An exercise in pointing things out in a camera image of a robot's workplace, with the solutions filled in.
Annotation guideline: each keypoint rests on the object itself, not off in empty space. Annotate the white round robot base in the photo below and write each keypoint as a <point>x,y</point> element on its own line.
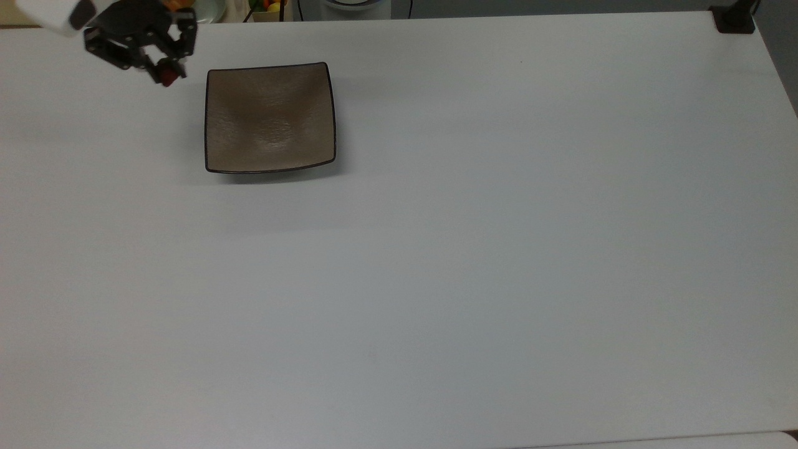
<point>355,6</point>

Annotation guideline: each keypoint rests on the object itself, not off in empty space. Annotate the small orange object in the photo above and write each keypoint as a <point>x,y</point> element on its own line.
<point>177,3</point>

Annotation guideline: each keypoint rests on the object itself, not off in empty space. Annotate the box with colourful fruit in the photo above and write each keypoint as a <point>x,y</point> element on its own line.
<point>268,9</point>

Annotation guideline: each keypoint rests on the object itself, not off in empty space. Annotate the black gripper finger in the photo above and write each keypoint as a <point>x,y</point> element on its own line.
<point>187,34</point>
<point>121,53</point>

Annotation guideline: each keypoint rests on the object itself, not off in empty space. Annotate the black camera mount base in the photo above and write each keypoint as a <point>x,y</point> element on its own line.
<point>734,19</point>

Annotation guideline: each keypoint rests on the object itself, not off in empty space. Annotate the white bowl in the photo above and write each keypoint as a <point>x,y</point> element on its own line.
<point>212,9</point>

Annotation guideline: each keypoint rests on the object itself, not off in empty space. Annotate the square brown ceramic plate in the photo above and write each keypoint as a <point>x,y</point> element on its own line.
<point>269,118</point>

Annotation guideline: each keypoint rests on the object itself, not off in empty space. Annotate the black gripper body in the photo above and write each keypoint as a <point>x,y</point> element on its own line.
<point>131,22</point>

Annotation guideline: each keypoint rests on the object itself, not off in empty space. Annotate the small red strawberry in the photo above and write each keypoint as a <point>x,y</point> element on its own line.
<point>168,75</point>

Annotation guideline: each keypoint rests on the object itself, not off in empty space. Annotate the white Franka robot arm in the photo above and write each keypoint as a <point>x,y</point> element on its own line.
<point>50,15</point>

